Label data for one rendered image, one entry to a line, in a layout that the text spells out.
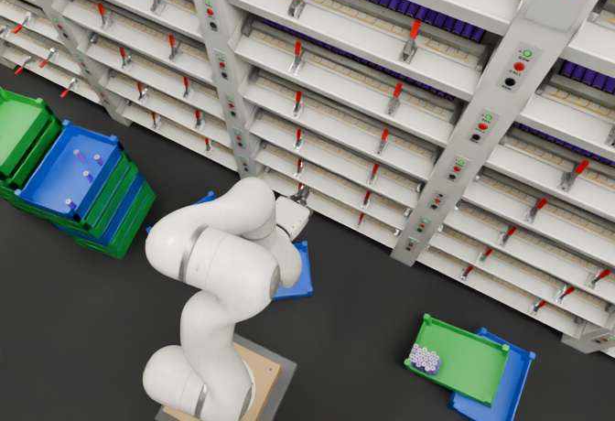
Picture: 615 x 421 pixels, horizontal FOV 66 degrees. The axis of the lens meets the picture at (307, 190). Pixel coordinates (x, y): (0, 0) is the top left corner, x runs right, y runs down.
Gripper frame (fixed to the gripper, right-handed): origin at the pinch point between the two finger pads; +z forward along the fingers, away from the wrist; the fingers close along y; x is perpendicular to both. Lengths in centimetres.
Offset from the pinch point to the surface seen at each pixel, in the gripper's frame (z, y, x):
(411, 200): 20.7, 28.3, -7.7
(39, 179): -25, -85, -25
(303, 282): 4, 5, -61
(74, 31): 18, -100, 2
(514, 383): 7, 89, -60
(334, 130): 16.8, 0.0, 11.3
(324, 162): 20.1, -2.1, -8.0
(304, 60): 15.0, -11.3, 32.2
